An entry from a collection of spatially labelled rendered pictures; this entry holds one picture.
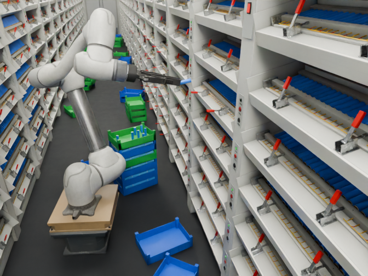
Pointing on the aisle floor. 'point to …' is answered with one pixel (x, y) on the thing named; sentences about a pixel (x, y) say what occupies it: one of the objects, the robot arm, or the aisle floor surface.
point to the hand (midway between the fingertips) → (172, 80)
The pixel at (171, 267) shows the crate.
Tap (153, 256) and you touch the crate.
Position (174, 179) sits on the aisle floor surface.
